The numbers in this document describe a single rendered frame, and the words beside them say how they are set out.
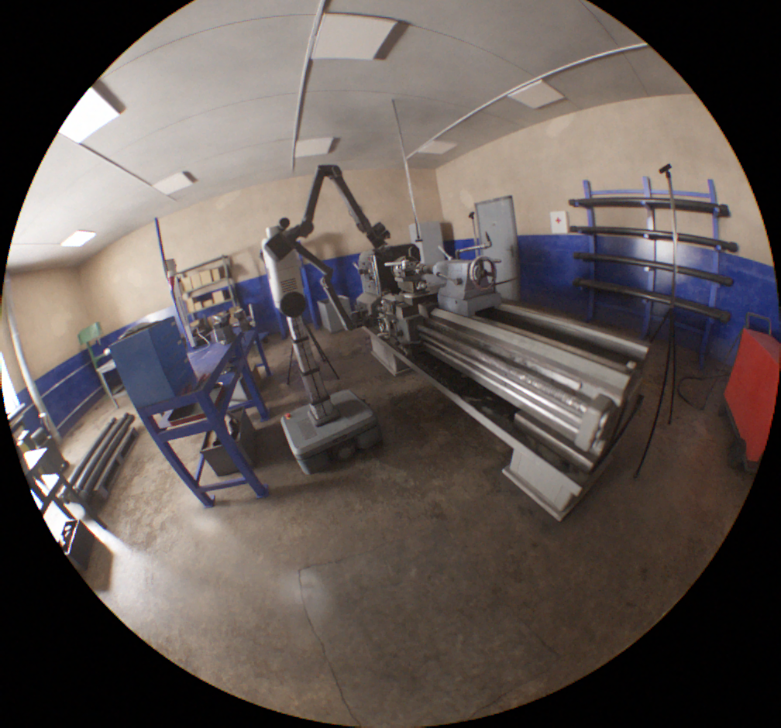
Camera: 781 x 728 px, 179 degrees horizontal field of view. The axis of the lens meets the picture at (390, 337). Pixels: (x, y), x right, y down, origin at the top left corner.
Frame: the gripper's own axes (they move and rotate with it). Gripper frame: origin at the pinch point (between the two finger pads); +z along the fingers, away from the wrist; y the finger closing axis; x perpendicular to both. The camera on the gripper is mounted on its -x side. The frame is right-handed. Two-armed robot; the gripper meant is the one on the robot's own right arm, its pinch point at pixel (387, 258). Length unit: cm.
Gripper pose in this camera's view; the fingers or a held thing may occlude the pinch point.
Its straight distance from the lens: 156.8
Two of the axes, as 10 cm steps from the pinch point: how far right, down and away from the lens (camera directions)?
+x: -6.4, 7.3, -2.4
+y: -5.4, -2.1, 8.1
